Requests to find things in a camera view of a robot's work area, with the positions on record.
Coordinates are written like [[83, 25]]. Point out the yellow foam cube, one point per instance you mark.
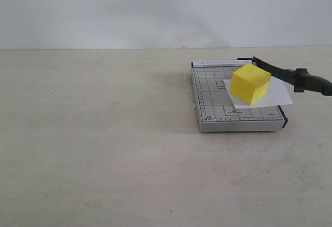
[[249, 83]]

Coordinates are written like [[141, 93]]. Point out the white paper sheet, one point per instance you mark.
[[276, 94]]

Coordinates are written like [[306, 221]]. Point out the grey paper cutter base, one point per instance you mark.
[[215, 111]]

